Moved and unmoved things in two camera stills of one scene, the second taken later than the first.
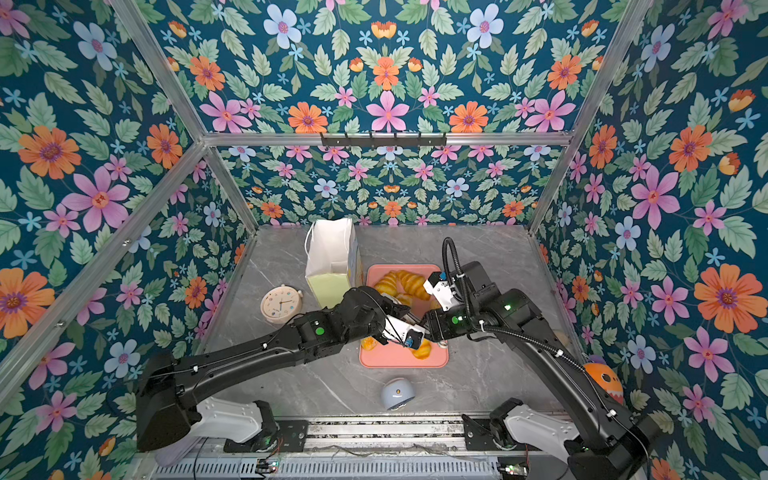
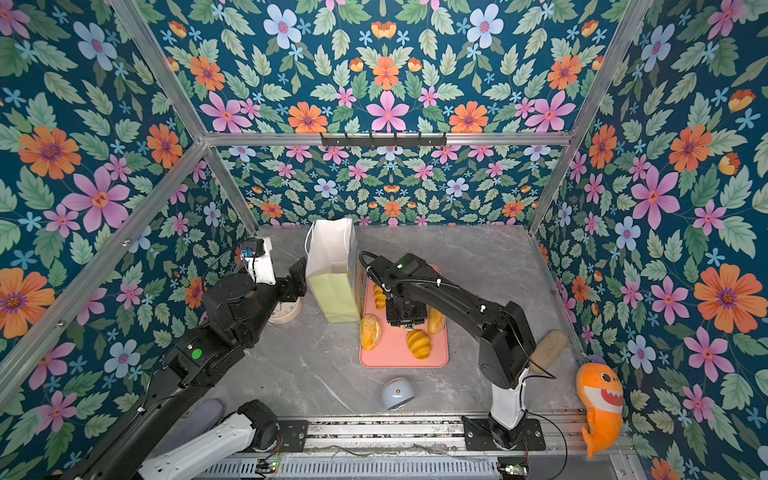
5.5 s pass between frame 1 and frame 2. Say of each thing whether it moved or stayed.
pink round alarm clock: stayed
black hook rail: stayed
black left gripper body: moved
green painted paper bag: stayed
